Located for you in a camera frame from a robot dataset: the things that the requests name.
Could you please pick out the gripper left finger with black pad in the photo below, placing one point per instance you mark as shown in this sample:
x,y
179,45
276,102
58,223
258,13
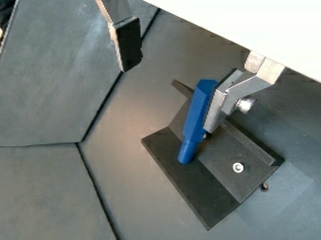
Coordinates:
x,y
125,32

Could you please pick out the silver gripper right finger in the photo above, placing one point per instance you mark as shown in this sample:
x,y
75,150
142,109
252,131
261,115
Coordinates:
x,y
232,94

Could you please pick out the blue peg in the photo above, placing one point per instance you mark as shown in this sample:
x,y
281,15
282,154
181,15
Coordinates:
x,y
193,128

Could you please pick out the black fixture stand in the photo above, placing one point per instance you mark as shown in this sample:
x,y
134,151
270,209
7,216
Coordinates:
x,y
232,165

